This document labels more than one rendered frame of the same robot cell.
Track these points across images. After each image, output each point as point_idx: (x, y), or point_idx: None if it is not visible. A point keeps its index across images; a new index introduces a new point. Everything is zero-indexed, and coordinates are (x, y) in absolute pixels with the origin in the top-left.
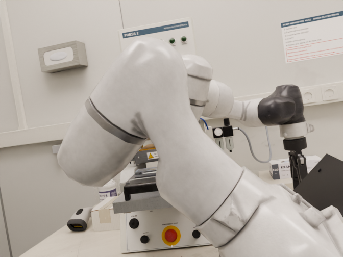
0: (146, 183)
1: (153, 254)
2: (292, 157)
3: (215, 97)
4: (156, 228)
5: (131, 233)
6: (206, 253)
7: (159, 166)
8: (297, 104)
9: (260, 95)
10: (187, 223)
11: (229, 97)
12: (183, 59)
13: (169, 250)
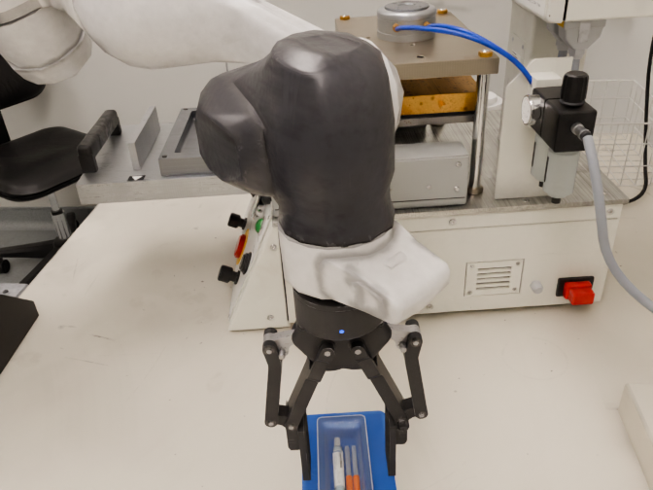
0: (94, 123)
1: (228, 250)
2: None
3: (68, 7)
4: (250, 219)
5: (251, 200)
6: (198, 310)
7: None
8: (275, 155)
9: None
10: (247, 248)
11: (93, 18)
12: None
13: (235, 264)
